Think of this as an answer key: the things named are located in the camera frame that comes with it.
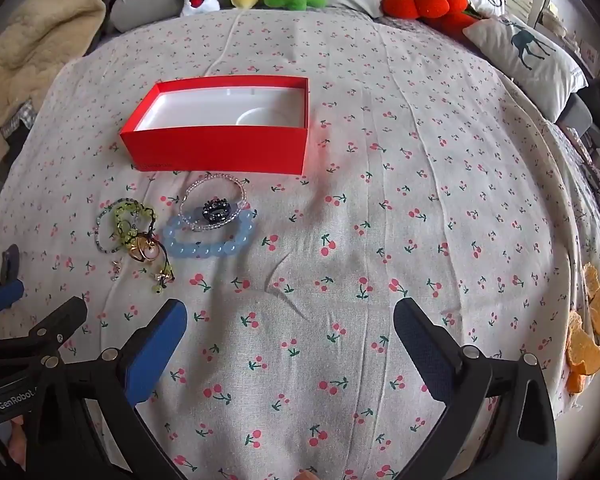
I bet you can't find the gold openwork ring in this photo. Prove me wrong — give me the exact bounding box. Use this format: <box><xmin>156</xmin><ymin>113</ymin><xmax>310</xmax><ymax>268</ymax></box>
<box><xmin>129</xmin><ymin>236</ymin><xmax>162</xmax><ymax>264</ymax></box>

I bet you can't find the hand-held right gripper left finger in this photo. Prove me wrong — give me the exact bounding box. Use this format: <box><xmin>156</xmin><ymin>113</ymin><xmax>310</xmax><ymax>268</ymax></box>
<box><xmin>22</xmin><ymin>299</ymin><xmax>188</xmax><ymax>480</ymax></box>

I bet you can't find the dark metal ring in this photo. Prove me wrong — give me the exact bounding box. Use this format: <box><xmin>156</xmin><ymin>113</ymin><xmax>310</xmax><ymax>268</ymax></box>
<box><xmin>202</xmin><ymin>199</ymin><xmax>231</xmax><ymax>224</ymax></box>

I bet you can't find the deer print pillow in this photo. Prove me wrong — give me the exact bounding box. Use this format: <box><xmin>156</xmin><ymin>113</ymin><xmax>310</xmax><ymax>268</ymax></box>
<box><xmin>462</xmin><ymin>14</ymin><xmax>589</xmax><ymax>117</ymax></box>

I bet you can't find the thin dark bead bracelet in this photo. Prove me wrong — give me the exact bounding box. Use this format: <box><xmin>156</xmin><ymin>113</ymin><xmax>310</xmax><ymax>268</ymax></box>
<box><xmin>94</xmin><ymin>208</ymin><xmax>131</xmax><ymax>256</ymax></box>

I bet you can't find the red cardboard box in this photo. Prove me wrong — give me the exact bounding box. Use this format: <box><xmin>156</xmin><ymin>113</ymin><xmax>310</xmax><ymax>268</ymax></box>
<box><xmin>119</xmin><ymin>75</ymin><xmax>310</xmax><ymax>176</ymax></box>

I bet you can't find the cherry print bedsheet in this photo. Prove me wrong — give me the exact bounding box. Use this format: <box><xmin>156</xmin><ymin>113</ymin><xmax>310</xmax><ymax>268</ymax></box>
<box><xmin>0</xmin><ymin>7</ymin><xmax>600</xmax><ymax>480</ymax></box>

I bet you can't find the black chair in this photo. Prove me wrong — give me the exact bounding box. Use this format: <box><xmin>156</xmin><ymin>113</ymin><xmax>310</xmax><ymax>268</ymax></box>
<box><xmin>554</xmin><ymin>79</ymin><xmax>600</xmax><ymax>173</ymax></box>

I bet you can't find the orange persimmon plush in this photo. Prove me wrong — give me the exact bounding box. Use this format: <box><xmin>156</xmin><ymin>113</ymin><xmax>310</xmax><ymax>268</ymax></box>
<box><xmin>379</xmin><ymin>0</ymin><xmax>482</xmax><ymax>37</ymax></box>

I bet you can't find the stack of books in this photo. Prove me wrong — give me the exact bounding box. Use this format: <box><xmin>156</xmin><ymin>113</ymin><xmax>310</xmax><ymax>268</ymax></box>
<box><xmin>499</xmin><ymin>0</ymin><xmax>583</xmax><ymax>53</ymax></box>

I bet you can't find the person's left hand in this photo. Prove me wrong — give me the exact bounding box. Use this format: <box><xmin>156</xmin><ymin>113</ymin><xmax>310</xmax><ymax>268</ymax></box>
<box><xmin>7</xmin><ymin>421</ymin><xmax>29</xmax><ymax>467</ymax></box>

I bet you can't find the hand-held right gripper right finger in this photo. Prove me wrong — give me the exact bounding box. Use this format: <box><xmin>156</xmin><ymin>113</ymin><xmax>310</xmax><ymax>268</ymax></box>
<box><xmin>393</xmin><ymin>298</ymin><xmax>562</xmax><ymax>480</ymax></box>

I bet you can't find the clear bead bracelet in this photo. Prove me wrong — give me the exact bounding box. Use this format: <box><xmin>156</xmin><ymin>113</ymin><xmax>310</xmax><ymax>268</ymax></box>
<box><xmin>179</xmin><ymin>173</ymin><xmax>251</xmax><ymax>232</ymax></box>

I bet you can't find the beige fleece blanket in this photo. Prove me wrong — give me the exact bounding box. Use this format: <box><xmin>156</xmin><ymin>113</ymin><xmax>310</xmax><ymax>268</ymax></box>
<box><xmin>0</xmin><ymin>0</ymin><xmax>136</xmax><ymax>163</ymax></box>

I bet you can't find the blue bead bracelet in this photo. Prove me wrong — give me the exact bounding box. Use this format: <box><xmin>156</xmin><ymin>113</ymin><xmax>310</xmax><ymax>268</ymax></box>
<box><xmin>162</xmin><ymin>209</ymin><xmax>257</xmax><ymax>259</ymax></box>

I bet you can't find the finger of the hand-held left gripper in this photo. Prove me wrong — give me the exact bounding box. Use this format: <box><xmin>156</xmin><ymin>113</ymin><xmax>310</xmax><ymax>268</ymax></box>
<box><xmin>0</xmin><ymin>244</ymin><xmax>25</xmax><ymax>317</ymax></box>
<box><xmin>0</xmin><ymin>296</ymin><xmax>89</xmax><ymax>361</ymax></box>

